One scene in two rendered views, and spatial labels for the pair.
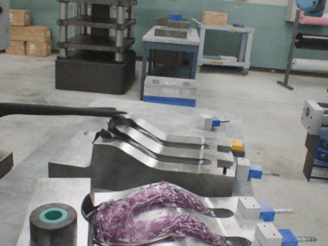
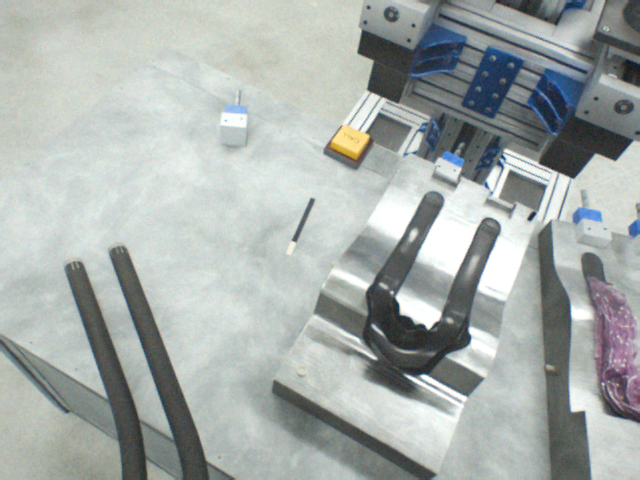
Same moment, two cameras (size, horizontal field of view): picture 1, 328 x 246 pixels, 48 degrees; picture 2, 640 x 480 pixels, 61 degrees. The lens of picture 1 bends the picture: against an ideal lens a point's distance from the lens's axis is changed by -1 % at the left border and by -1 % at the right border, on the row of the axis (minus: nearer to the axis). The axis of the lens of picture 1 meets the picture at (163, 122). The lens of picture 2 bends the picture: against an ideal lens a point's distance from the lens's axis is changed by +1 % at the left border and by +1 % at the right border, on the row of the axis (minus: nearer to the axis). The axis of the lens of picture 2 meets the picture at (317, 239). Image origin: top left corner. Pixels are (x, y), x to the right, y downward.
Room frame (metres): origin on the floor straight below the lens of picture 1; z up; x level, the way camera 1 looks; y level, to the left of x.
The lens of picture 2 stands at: (1.09, 0.53, 1.63)
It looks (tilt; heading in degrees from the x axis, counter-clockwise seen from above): 56 degrees down; 282
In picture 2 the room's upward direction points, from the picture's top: 12 degrees clockwise
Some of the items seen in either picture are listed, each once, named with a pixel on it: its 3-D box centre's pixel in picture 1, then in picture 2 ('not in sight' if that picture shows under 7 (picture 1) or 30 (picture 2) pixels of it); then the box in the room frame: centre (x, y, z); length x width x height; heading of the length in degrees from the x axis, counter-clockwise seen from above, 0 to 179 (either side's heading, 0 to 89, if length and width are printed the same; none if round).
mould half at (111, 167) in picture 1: (146, 152); (419, 288); (1.01, 0.04, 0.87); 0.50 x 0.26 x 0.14; 84
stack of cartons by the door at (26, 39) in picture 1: (28, 32); not in sight; (7.21, 2.76, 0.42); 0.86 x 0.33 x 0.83; 88
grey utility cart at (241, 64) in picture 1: (219, 47); not in sight; (6.93, -0.92, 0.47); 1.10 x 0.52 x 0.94; 96
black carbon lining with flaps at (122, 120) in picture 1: (152, 138); (437, 269); (0.99, 0.03, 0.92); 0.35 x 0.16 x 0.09; 84
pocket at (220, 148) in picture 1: (223, 154); (442, 185); (1.03, -0.19, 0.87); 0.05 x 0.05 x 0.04; 84
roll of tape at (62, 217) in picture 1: (53, 223); not in sight; (0.54, 0.17, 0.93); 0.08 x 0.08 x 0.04
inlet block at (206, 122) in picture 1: (215, 121); (235, 113); (1.47, -0.21, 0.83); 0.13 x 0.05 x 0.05; 112
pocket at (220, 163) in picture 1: (224, 170); (496, 210); (0.92, -0.18, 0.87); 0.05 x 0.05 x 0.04; 84
